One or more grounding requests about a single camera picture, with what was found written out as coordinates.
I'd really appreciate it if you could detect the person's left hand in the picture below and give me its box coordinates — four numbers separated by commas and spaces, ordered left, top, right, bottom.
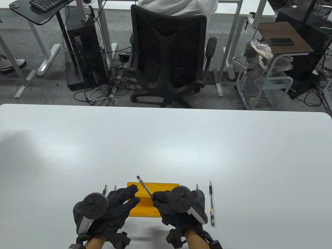
75, 185, 140, 248

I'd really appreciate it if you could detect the person's right hand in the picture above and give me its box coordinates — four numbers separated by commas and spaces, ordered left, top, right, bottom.
152, 190, 208, 235

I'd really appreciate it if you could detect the orange pen case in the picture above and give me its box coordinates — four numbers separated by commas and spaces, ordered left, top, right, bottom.
127, 182, 180, 218

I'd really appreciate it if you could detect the person's left forearm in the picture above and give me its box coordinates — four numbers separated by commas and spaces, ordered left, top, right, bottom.
84, 236, 105, 249

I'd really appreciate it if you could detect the person's right forearm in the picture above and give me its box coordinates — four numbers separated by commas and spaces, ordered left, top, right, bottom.
185, 230, 208, 249

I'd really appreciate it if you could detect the grey white hand controller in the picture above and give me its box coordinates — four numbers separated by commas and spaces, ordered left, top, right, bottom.
169, 185, 209, 225
73, 192, 109, 235

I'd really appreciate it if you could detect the white desk leg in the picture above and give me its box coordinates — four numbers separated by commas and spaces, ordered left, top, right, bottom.
26, 22, 61, 77
0, 34, 37, 99

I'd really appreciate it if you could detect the black mesh office chair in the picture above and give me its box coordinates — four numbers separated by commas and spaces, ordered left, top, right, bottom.
129, 4, 218, 108

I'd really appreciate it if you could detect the black computer tower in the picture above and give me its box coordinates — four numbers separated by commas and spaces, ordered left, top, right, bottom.
66, 19, 109, 86

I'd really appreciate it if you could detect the white metal cart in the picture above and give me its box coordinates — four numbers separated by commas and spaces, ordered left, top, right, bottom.
235, 53, 295, 110

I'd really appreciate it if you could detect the crumpled grey plastic bag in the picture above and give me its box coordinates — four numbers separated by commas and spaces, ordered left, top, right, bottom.
243, 39, 275, 71

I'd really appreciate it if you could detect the white plastic bag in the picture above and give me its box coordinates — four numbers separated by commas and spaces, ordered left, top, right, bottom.
274, 54, 294, 72

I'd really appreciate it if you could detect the black smartphone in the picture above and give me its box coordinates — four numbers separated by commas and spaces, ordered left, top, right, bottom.
268, 38, 295, 46

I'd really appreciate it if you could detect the brown side table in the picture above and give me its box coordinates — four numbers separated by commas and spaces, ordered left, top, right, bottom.
259, 22, 315, 55

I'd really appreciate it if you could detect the black standing desk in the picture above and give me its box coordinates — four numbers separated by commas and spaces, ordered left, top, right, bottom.
9, 0, 86, 91

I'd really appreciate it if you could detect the white desk with metal legs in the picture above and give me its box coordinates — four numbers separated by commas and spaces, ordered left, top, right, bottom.
75, 0, 276, 98

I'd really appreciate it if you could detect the black keyboard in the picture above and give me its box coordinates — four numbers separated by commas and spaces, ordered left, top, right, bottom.
29, 0, 65, 12

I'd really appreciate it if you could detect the black equipment box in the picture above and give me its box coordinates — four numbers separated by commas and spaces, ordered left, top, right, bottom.
275, 0, 332, 97

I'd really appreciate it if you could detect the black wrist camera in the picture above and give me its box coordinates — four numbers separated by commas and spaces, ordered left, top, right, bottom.
166, 229, 187, 249
113, 232, 132, 248

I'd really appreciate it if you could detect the tangle of black cables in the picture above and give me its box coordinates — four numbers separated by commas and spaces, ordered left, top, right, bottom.
302, 44, 332, 107
73, 77, 146, 107

